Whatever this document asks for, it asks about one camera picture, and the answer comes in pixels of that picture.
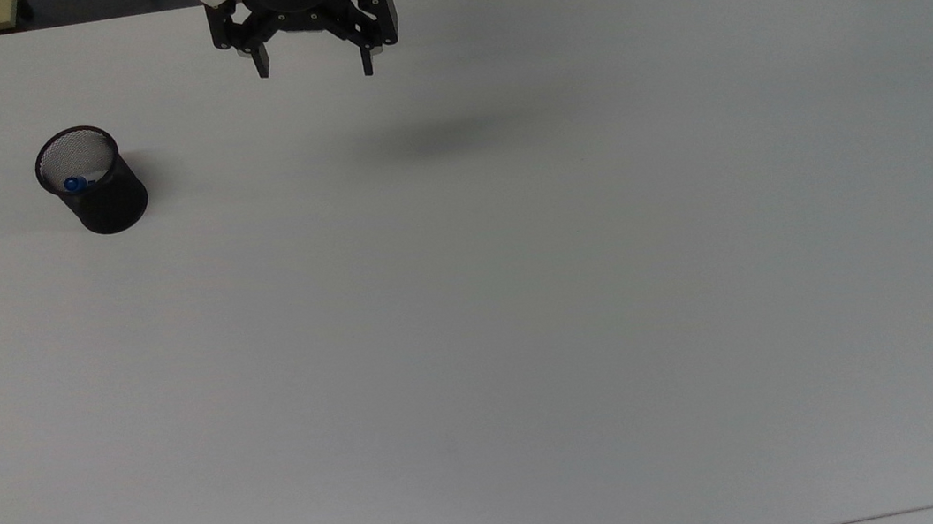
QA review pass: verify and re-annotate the black mesh pen cup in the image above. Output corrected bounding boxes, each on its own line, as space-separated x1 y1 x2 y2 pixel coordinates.
30 118 154 244

